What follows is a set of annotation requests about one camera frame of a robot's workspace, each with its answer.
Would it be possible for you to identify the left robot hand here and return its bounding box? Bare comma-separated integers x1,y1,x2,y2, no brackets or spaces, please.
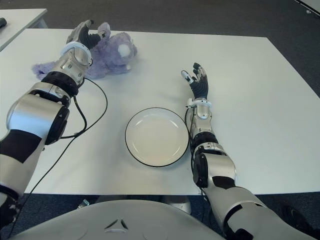
66,19,107,51

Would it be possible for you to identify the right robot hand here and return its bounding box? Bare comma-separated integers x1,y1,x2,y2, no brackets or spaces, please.
180,62,210,100

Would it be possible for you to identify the purple plush doll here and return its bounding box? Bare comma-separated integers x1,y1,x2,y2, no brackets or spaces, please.
31,22,138,80

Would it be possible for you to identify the silver rounded robot base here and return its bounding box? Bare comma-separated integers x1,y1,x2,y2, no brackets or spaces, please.
159,194,192,215

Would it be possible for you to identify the white plate with black rim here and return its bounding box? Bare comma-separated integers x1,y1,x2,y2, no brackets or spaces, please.
124,107,190,168

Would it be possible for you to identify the white side table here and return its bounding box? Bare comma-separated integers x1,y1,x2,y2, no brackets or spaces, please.
0,8,48,52

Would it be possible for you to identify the silver robot torso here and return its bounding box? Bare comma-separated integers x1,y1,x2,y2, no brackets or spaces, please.
14,199,226,240

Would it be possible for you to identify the black shoe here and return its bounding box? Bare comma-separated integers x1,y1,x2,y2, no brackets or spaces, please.
282,203,315,230

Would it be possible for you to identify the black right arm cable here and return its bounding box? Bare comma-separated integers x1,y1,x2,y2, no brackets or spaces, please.
184,104,213,223

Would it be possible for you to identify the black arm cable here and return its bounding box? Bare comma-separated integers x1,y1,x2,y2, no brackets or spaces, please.
7,76,109,238
184,104,213,223

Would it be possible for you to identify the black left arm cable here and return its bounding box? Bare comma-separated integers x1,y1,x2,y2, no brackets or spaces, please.
7,76,109,238

